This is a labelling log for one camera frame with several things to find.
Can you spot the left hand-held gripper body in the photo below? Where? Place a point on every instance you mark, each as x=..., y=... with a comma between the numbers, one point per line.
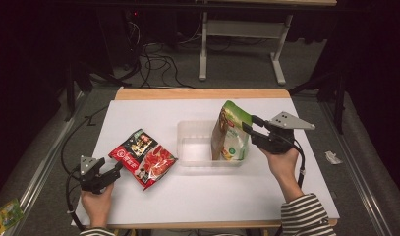
x=91, y=180

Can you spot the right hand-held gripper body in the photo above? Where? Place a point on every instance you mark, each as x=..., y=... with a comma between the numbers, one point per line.
x=279, y=137

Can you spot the white and green food packet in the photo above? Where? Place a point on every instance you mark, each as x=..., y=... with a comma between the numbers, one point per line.
x=237, y=137

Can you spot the red and black food packet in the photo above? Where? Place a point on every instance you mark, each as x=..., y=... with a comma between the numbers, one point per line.
x=145, y=160

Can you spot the clear plastic container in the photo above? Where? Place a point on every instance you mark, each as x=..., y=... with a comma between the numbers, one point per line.
x=194, y=147

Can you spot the person's left hand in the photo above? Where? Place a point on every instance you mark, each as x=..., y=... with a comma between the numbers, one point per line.
x=97, y=205

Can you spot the person's right hand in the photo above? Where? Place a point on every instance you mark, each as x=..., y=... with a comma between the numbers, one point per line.
x=282, y=164

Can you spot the crumpled white paper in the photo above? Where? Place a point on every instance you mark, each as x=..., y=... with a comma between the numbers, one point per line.
x=333, y=158

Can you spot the wooden table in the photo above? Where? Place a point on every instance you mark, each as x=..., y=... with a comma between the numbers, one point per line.
x=200, y=94

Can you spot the black stand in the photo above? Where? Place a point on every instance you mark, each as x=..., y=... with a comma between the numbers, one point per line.
x=340, y=98
x=69, y=91

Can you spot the white table sheet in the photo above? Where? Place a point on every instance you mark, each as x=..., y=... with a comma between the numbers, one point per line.
x=187, y=196

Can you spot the green and yellow packet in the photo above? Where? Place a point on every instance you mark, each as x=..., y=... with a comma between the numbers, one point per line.
x=6, y=216

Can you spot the metal floor rail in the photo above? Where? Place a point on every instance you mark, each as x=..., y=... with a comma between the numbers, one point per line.
x=358, y=183
x=43, y=164

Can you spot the white metal desk frame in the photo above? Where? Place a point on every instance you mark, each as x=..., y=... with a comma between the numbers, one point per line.
x=243, y=29

